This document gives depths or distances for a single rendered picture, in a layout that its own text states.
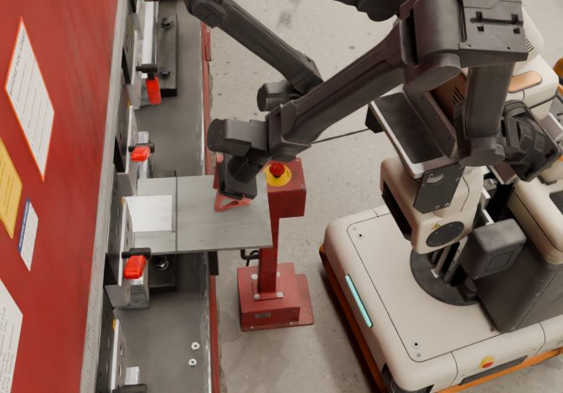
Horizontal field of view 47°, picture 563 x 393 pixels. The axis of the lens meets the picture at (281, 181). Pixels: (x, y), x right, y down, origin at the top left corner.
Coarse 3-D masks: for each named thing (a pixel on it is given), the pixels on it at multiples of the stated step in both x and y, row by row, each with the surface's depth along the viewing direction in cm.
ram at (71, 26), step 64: (0, 0) 48; (64, 0) 68; (0, 64) 47; (64, 64) 66; (0, 128) 46; (64, 128) 65; (64, 192) 63; (0, 256) 45; (64, 256) 62; (64, 320) 61; (64, 384) 59
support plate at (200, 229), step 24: (144, 192) 131; (168, 192) 131; (192, 192) 131; (216, 192) 132; (264, 192) 132; (192, 216) 128; (216, 216) 128; (240, 216) 128; (264, 216) 128; (144, 240) 124; (168, 240) 124; (192, 240) 124; (216, 240) 124; (240, 240) 125; (264, 240) 125
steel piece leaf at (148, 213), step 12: (132, 204) 129; (144, 204) 129; (156, 204) 129; (168, 204) 129; (132, 216) 127; (144, 216) 127; (156, 216) 127; (168, 216) 127; (132, 228) 125; (144, 228) 125; (156, 228) 126; (168, 228) 126
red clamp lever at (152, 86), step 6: (138, 66) 118; (144, 66) 118; (150, 66) 118; (156, 66) 118; (144, 72) 118; (150, 72) 118; (156, 72) 118; (150, 78) 120; (156, 78) 121; (150, 84) 120; (156, 84) 121; (150, 90) 122; (156, 90) 122; (150, 96) 123; (156, 96) 123; (150, 102) 125; (156, 102) 125
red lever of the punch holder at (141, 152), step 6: (138, 144) 104; (144, 144) 104; (150, 144) 104; (132, 150) 104; (138, 150) 97; (144, 150) 98; (150, 150) 104; (132, 156) 96; (138, 156) 96; (144, 156) 96
